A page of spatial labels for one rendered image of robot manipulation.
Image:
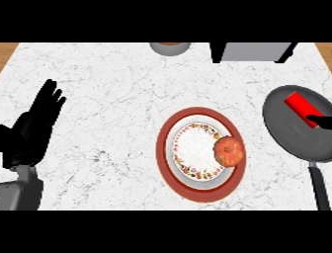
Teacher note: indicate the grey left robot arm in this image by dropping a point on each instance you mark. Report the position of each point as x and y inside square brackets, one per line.
[13, 194]

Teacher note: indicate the orange pumpkin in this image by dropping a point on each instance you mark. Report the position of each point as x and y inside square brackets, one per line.
[229, 151]

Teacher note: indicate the red round placemat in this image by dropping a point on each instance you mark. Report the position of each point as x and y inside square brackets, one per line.
[163, 154]

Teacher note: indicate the dark grey frying pan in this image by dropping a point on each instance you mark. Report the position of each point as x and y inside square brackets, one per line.
[290, 135]

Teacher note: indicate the red can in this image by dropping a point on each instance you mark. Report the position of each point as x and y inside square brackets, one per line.
[300, 102]

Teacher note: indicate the grey round pot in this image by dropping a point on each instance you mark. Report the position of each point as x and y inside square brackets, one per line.
[170, 49]

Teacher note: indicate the grey appliance with black legs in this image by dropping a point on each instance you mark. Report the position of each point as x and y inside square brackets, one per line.
[251, 51]

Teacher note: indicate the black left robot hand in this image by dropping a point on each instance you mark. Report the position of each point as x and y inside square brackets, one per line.
[29, 131]

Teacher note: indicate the white floral plate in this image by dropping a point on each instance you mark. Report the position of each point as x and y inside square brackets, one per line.
[195, 148]

